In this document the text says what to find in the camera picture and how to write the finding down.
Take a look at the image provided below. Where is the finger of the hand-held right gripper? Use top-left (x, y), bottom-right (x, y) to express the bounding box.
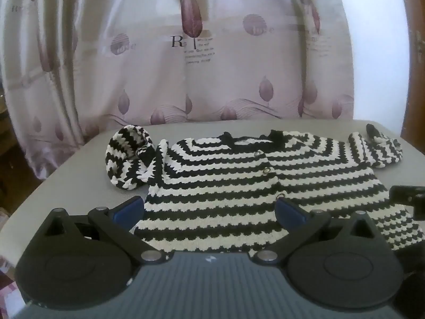
top-left (389, 185), bottom-right (425, 214)

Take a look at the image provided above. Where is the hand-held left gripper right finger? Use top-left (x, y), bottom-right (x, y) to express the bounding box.
top-left (254, 196), bottom-right (380, 264)

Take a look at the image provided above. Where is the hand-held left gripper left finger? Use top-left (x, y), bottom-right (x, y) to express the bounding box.
top-left (46, 196), bottom-right (167, 264)

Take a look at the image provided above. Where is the black white striped knitted sweater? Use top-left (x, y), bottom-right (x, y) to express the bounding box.
top-left (104, 124), bottom-right (420, 257)

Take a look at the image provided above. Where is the brown wooden furniture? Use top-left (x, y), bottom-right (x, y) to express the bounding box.
top-left (397, 0), bottom-right (425, 155)

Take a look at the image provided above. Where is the dark wooden cabinet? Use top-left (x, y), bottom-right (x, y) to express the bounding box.
top-left (0, 93), bottom-right (25, 215)

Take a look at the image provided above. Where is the pink patterned cloth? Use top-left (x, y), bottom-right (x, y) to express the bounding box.
top-left (0, 256), bottom-right (27, 319)

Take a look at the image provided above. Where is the pink leaf print curtain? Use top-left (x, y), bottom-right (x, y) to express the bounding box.
top-left (0, 0), bottom-right (357, 182)

